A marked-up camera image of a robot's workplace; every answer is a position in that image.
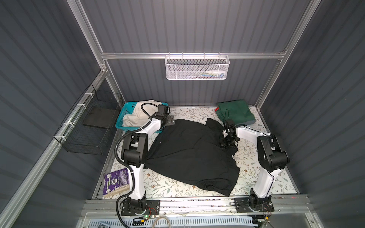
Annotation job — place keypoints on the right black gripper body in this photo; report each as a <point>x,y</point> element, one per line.
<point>227,140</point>

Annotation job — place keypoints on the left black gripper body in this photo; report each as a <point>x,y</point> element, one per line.
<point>168,120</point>

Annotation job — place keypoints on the black t-shirt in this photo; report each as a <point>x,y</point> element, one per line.
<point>190,152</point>

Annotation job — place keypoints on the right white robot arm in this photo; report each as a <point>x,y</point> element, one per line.
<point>270,157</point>

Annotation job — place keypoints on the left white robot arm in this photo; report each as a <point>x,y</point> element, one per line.
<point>132,148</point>

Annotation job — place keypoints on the folded grey t-shirt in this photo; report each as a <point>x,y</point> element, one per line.
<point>249,122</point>

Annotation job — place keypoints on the white t-shirt in basket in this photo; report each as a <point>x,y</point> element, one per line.
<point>135,112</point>

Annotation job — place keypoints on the folded green t-shirt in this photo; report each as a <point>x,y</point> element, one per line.
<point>237,110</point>

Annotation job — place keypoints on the floral table mat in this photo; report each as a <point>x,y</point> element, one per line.
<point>159,186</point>

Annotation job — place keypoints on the teal plastic laundry basket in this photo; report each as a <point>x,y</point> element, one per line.
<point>152,126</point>

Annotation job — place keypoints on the white bottle in basket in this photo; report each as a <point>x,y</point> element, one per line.
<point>219,73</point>

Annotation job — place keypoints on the purple book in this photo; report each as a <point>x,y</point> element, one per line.
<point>116,184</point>

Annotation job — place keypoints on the white wire wall basket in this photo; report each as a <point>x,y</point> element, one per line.
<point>194,67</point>

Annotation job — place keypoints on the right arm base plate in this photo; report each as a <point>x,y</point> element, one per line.
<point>252,204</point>

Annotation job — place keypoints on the black wire side basket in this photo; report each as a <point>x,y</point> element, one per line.
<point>90,128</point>

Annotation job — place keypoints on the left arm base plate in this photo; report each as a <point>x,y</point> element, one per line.
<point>131,207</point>

